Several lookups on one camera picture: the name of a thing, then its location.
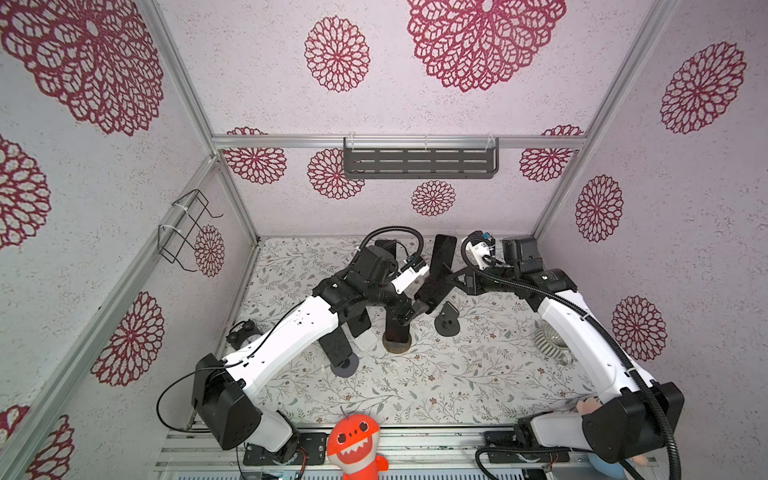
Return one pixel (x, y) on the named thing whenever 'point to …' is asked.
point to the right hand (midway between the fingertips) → (452, 273)
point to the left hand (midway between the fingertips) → (411, 297)
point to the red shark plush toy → (352, 446)
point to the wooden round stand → (396, 346)
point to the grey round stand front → (346, 368)
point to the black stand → (447, 324)
